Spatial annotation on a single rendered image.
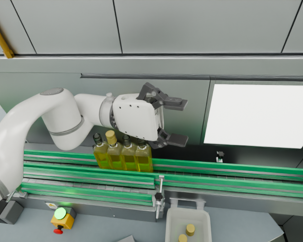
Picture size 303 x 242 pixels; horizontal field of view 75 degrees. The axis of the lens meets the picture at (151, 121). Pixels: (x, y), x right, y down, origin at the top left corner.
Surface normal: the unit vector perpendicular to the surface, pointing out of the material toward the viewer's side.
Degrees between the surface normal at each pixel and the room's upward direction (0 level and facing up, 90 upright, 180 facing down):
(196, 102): 90
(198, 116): 90
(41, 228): 0
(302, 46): 90
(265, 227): 0
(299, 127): 90
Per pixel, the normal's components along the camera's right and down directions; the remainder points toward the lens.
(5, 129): -0.23, -0.33
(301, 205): -0.13, 0.69
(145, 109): -0.37, 0.51
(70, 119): 0.77, 0.29
